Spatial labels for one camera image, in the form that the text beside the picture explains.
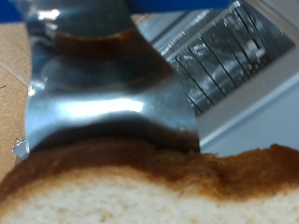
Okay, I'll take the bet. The metal spatula with blue block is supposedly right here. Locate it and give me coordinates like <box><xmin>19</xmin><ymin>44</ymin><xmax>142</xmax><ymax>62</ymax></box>
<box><xmin>0</xmin><ymin>0</ymin><xmax>235</xmax><ymax>158</ymax></box>

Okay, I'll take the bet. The wire oven rack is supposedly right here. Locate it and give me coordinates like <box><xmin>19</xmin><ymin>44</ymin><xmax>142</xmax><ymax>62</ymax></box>
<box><xmin>162</xmin><ymin>4</ymin><xmax>297</xmax><ymax>117</ymax></box>

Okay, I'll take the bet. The white bread slice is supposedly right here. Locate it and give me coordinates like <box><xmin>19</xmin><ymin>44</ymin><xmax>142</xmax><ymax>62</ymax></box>
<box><xmin>0</xmin><ymin>138</ymin><xmax>299</xmax><ymax>224</ymax></box>

